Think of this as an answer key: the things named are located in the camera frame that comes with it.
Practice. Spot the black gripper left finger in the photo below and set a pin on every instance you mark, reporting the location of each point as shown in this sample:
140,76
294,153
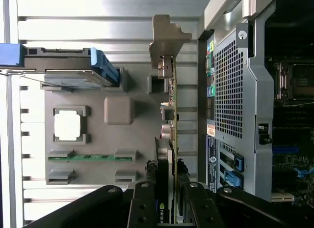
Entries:
143,208

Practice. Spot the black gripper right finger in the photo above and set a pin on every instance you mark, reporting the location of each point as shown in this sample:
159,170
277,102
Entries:
203,208

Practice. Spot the grey parts rack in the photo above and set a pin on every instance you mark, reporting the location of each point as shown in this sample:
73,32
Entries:
137,144

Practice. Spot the green RAM stick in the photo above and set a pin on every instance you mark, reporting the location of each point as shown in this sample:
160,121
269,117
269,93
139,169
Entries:
98,158

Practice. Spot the white expansion slot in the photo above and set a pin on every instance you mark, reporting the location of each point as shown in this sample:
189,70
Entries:
282,196

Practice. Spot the green motherboard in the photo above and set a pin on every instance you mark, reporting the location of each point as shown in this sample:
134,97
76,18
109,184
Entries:
282,161

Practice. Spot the blue expansion slot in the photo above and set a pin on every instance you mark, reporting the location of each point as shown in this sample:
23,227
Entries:
285,150

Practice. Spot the silver CPU chip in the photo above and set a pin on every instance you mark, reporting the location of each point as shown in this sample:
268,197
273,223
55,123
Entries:
67,126

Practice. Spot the black open PC case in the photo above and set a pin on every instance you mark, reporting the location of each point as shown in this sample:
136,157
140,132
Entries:
260,90

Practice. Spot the metal CPU socket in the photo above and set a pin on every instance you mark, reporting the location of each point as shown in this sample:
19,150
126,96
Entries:
299,83

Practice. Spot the hard disk with blue rails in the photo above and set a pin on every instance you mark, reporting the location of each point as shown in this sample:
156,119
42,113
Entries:
61,63

